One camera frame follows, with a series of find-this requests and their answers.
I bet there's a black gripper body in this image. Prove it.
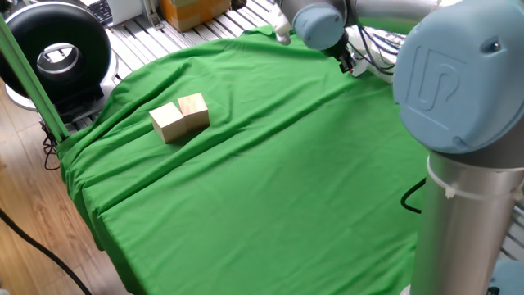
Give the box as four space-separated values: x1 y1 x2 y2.
321 32 352 61

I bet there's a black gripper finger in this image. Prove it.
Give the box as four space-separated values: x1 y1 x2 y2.
337 51 357 75

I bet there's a white plug-in bulb holder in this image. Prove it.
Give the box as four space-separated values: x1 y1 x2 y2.
348 59 372 78

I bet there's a cardboard box yellow tape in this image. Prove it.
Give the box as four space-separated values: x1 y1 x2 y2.
159 0 233 33

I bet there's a reddish wooden cube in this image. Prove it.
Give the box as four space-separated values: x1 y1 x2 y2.
177 92 210 131

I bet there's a pale wooden cube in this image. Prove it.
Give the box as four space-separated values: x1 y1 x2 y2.
148 102 188 144

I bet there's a green cloth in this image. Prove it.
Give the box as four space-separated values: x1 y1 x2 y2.
56 16 431 295

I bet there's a white box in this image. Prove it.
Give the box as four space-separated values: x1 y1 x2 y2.
106 0 145 26

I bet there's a black keyboard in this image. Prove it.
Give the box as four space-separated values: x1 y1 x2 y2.
86 0 114 26

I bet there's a dark blue cable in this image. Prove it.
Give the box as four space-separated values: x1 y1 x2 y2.
356 24 396 75

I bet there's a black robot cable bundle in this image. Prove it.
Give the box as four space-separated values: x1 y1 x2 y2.
346 23 406 77

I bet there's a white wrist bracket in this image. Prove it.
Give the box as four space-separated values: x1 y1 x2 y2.
272 3 294 46

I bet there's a thin black wire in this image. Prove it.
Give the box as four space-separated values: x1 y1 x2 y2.
42 122 62 171

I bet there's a green frame post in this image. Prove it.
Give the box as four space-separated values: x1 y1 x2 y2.
0 14 70 144

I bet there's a black ring-shaped device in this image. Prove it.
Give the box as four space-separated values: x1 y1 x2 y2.
0 1 120 124

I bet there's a thick black floor cable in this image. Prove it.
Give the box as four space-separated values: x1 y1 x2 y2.
0 207 94 295

